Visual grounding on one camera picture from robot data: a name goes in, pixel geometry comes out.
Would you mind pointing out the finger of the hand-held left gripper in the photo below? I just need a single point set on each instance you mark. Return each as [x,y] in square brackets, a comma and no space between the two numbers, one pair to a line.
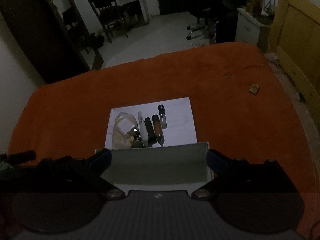
[20,156]

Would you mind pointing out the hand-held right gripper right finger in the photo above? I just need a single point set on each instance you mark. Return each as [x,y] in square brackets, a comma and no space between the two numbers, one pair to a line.
[217,161]

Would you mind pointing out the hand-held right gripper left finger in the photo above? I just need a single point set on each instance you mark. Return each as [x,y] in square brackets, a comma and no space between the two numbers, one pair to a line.
[102,158]

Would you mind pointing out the clear plastic bag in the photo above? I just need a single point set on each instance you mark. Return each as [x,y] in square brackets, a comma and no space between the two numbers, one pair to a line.
[122,135]

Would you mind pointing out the white remote control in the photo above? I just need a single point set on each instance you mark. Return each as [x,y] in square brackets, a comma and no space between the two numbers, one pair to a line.
[143,127]

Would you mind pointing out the white cardboard box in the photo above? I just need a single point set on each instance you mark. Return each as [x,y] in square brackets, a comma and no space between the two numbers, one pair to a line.
[157,165]

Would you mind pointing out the white flat board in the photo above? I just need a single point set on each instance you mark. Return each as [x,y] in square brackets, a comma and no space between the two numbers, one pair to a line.
[177,122]

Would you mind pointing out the black rectangular device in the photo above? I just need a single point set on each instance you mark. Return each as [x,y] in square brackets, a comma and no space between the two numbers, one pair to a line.
[149,130]

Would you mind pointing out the orange blanket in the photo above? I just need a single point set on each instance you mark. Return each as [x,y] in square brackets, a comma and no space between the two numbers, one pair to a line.
[225,100]

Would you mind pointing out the amber tube with black cap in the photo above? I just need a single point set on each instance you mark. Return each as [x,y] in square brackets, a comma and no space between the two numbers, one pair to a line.
[157,127]

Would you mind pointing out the clear tube with black cap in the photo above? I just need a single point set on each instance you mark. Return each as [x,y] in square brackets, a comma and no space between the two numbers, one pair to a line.
[163,116]

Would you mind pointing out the dark wooden wardrobe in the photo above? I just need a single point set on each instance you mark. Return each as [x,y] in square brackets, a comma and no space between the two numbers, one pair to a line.
[37,30]

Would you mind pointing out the white side table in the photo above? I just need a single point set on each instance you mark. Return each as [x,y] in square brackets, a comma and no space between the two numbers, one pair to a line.
[250,27]

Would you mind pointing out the yellow wooden bed headboard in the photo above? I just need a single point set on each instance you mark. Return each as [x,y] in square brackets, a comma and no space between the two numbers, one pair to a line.
[295,40]

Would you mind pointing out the black office chair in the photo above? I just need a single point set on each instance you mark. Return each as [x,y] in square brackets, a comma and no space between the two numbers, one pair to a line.
[202,17]

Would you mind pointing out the dark wooden chair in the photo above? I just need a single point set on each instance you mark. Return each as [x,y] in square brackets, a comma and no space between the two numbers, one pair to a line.
[107,10]

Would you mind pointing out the white fireplace-like cabinet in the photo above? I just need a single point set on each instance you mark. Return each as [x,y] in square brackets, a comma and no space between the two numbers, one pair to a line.
[136,5]

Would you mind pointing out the amber bottles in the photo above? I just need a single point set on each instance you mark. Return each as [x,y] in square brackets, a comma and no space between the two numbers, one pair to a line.
[253,5]

